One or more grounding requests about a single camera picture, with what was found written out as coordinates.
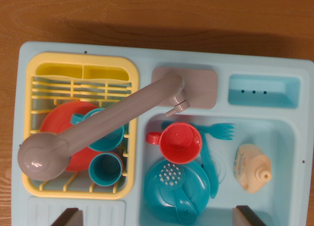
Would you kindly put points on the red toy plate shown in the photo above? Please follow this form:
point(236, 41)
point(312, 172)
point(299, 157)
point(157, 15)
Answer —
point(54, 120)

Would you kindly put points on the yellow dish rack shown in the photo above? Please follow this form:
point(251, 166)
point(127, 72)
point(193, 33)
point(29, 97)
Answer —
point(81, 58)

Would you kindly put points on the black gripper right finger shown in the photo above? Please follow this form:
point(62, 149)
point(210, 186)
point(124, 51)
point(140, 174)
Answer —
point(245, 217)

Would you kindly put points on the teal toy knife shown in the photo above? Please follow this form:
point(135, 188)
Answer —
point(209, 159)

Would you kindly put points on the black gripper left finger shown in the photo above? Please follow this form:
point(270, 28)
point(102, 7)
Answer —
point(71, 218)

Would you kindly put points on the grey toy faucet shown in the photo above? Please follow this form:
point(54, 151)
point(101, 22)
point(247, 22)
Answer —
point(110, 115)

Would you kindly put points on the red toy cup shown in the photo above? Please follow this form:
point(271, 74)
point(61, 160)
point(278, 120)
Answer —
point(179, 142)

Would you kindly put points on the teal slotted toy spoon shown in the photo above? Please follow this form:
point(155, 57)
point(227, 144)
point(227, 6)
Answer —
point(184, 206)

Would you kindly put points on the light blue toy sink unit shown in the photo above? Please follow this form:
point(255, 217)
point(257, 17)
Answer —
point(245, 59)

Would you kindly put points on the teal toy plate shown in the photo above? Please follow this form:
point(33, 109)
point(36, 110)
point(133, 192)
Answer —
point(196, 186)

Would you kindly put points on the teal toy fork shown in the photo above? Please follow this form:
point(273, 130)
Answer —
point(220, 131)

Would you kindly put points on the cream detergent bottle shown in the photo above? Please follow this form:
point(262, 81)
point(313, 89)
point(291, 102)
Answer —
point(250, 167)

